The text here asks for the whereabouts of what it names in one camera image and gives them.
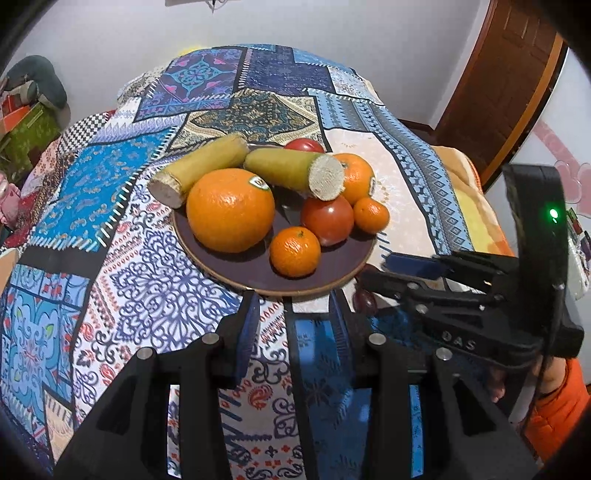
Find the dark purple round plate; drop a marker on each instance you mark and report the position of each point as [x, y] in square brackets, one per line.
[258, 272]

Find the small mandarin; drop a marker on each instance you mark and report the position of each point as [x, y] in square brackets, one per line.
[295, 251]
[371, 214]

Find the large orange with sticker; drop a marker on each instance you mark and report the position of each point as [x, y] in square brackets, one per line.
[231, 210]

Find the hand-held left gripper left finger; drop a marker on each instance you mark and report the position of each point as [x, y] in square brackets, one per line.
[249, 332]

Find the medium orange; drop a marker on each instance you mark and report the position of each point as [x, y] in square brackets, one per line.
[358, 177]

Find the yellow sugarcane piece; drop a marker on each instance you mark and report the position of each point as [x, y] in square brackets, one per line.
[295, 170]
[203, 161]

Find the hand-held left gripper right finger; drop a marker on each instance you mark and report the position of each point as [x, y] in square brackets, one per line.
[355, 360]

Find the pink plush toy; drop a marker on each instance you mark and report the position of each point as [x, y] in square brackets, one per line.
[7, 201]

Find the orange yellow quilt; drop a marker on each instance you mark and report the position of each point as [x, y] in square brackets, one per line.
[466, 184]

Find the green printed box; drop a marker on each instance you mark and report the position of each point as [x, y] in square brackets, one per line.
[27, 131]

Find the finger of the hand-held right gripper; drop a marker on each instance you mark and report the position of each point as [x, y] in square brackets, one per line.
[388, 284]
[411, 264]

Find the grey plush cushion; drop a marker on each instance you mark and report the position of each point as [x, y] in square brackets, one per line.
[44, 78]

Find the patchwork printed blanket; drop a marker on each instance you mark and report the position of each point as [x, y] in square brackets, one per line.
[115, 230]

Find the small dark red fruit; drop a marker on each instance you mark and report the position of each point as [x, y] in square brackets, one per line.
[364, 301]

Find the person's right hand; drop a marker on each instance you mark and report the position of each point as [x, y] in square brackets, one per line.
[553, 376]

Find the brown wooden door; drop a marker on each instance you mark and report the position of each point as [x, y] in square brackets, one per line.
[508, 69]

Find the red tomato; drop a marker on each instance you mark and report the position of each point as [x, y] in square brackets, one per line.
[304, 145]
[328, 219]

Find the white heart-print wardrobe door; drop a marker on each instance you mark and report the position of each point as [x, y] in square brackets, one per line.
[572, 138]

